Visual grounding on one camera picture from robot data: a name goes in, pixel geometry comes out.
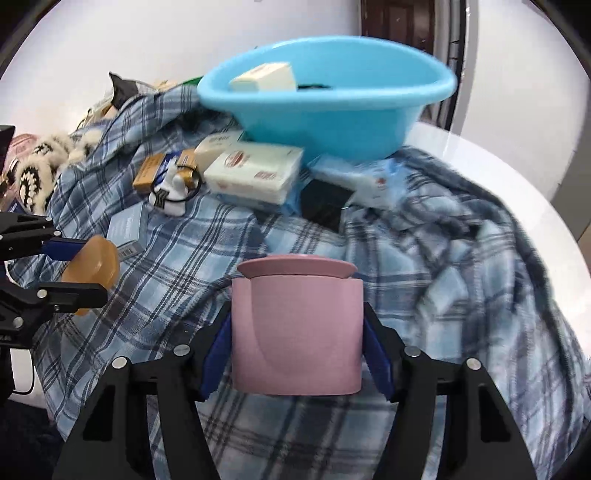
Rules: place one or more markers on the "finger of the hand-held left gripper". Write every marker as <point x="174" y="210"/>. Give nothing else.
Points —
<point x="64" y="249"/>
<point x="69" y="295"/>

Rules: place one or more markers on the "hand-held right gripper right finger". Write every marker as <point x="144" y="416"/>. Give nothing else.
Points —
<point x="376" y="364"/>

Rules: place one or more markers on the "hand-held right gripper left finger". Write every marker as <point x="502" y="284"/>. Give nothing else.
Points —
<point x="214" y="364"/>

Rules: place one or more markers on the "pink plastic holder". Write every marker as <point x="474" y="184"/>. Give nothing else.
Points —
<point x="295" y="332"/>

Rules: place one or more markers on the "blue plastic basin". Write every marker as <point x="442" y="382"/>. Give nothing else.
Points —
<point x="323" y="124"/>

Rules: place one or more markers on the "cream box with barcode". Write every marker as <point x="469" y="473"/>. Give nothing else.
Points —
<point x="265" y="77"/>
<point x="217" y="150"/>

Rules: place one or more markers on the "black fluffy scrunchie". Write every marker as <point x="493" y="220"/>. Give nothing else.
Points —
<point x="316" y="86"/>

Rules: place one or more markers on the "grey-blue flat box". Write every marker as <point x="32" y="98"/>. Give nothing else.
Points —
<point x="127" y="228"/>

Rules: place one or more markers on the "black white fur-trimmed knit garment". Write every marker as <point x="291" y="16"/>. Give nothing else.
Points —
<point x="41" y="170"/>

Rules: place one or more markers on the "blue plaid cloth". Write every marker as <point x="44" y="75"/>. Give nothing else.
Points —
<point x="438" y="277"/>

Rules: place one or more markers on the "pink packet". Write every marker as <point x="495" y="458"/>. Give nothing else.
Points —
<point x="23" y="145"/>

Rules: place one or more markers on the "gold blue cigarette box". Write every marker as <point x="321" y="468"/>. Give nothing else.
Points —
<point x="150" y="170"/>

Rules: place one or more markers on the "small black box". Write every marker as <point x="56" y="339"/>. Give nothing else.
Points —
<point x="323" y="203"/>

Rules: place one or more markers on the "blue wet wipes pack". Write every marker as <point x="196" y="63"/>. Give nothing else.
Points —
<point x="369" y="182"/>

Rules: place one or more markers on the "white tissue pack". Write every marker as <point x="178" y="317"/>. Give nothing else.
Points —
<point x="251" y="173"/>

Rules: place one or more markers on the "black-framed glass sliding door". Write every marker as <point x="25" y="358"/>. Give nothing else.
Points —
<point x="452" y="55"/>

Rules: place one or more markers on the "dark brown entrance door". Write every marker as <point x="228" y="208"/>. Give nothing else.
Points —
<point x="397" y="23"/>

